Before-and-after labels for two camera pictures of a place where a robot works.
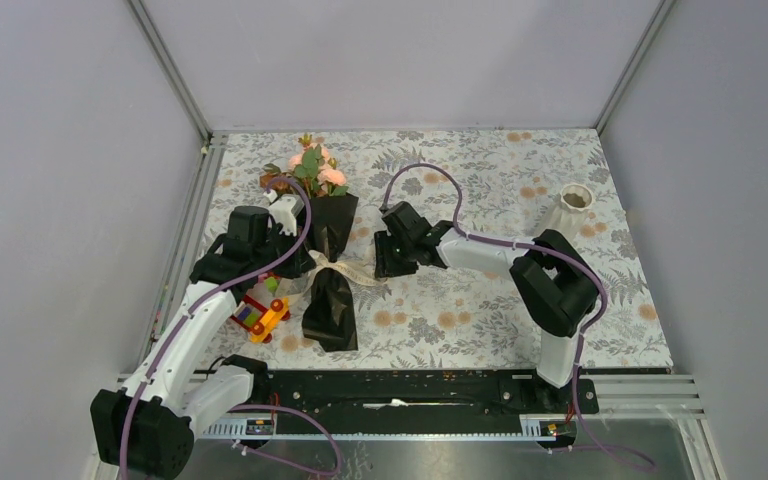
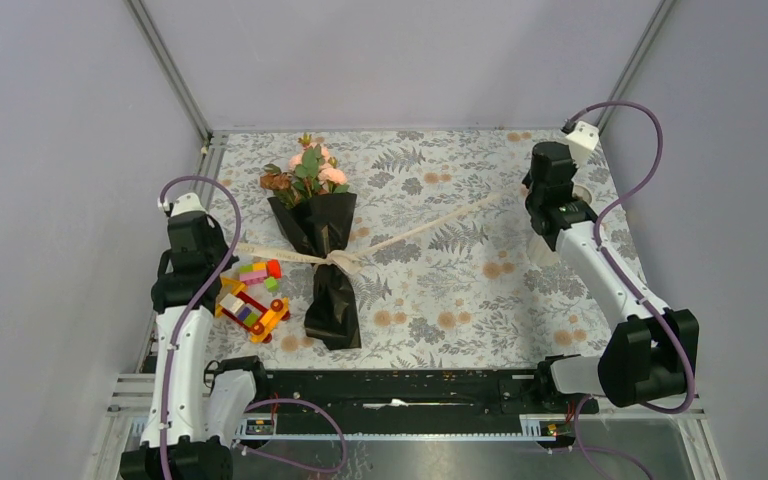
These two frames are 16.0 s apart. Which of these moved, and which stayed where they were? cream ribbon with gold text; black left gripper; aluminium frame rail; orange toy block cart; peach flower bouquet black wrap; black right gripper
Moved: black left gripper; cream ribbon with gold text; black right gripper
Stayed: peach flower bouquet black wrap; orange toy block cart; aluminium frame rail
